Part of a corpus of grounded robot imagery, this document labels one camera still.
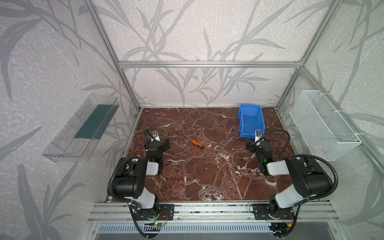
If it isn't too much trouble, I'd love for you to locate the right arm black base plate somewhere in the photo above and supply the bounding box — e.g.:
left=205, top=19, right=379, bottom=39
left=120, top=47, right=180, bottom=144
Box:
left=249, top=203, right=295, bottom=220

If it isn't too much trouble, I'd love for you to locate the clear plastic wall tray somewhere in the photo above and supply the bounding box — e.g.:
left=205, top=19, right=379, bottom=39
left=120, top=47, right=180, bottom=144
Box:
left=43, top=94, right=120, bottom=163

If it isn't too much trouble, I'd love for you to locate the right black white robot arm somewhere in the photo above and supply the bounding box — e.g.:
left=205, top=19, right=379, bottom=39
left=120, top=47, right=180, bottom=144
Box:
left=246, top=141, right=339, bottom=218

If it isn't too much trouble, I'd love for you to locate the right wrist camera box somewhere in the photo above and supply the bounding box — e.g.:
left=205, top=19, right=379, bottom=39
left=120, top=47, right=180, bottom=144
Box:
left=255, top=130, right=264, bottom=143

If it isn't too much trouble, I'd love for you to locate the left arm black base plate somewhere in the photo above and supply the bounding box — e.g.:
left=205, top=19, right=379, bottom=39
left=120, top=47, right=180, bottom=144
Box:
left=133, top=204, right=175, bottom=221

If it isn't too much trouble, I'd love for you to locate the blue plastic bin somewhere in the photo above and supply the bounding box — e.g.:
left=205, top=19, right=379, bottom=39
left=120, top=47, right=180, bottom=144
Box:
left=238, top=104, right=266, bottom=139

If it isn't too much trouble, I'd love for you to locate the orange black handled screwdriver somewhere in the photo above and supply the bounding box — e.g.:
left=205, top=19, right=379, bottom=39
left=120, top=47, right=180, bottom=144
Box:
left=183, top=134, right=205, bottom=150

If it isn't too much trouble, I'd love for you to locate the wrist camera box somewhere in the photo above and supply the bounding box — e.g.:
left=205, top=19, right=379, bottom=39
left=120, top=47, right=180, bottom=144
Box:
left=150, top=130, right=160, bottom=142
left=255, top=130, right=264, bottom=143

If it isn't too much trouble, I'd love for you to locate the white wire mesh basket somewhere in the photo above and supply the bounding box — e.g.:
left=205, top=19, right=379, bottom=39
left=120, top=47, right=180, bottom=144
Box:
left=290, top=90, right=362, bottom=162

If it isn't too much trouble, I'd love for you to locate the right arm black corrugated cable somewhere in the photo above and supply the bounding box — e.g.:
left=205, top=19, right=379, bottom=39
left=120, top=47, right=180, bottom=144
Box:
left=260, top=128, right=339, bottom=201

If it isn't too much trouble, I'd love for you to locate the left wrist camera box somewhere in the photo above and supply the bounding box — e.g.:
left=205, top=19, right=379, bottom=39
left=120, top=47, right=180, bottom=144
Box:
left=150, top=130, right=160, bottom=142

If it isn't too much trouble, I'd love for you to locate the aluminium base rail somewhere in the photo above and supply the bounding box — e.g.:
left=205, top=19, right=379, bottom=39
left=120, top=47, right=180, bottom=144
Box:
left=87, top=201, right=340, bottom=224

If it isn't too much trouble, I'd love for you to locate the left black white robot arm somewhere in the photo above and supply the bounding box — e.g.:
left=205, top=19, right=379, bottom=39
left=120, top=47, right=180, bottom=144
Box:
left=107, top=139, right=171, bottom=215

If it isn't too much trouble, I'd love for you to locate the aluminium corner post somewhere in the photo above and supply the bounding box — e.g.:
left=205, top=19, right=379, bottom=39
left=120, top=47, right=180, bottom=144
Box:
left=85, top=0, right=141, bottom=111

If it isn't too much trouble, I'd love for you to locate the aluminium frame crossbar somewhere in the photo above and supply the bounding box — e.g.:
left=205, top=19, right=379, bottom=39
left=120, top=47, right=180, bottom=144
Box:
left=118, top=61, right=301, bottom=69

